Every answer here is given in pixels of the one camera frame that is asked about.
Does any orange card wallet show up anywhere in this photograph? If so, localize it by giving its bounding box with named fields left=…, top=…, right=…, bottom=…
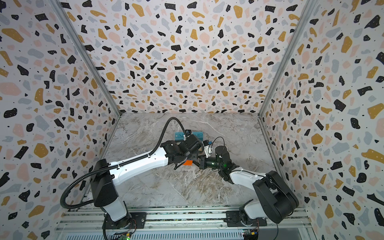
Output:
left=183, top=160, right=193, bottom=166

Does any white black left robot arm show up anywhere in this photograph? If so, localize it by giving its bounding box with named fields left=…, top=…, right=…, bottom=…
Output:
left=90, top=135, right=209, bottom=230

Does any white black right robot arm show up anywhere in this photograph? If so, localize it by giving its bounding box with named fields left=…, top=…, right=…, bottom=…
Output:
left=193, top=146, right=299, bottom=226

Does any clear acrylic card display stand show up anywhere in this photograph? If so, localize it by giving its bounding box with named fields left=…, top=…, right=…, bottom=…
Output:
left=172, top=132, right=204, bottom=149

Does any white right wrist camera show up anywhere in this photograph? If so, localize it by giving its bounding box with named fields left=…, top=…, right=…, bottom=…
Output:
left=204, top=145, right=212, bottom=156

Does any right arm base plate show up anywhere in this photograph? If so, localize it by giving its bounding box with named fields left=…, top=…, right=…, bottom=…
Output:
left=224, top=210, right=267, bottom=228

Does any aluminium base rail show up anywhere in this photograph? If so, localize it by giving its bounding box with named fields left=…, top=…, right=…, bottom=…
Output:
left=53, top=205, right=316, bottom=240

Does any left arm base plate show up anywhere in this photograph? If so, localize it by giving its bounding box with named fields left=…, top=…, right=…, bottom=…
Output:
left=102, top=212, right=147, bottom=231

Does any black corrugated cable conduit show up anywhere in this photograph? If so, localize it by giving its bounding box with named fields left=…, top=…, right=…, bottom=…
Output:
left=59, top=116, right=187, bottom=210

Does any aluminium right corner post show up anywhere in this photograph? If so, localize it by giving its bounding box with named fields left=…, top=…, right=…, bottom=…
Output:
left=258, top=0, right=319, bottom=118

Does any aluminium corner post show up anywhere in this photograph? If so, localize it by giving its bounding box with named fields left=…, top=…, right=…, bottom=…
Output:
left=48, top=1, right=122, bottom=118
left=258, top=0, right=319, bottom=118

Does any aluminium left corner post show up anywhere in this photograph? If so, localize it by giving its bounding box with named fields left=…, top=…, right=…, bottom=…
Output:
left=48, top=1, right=122, bottom=118

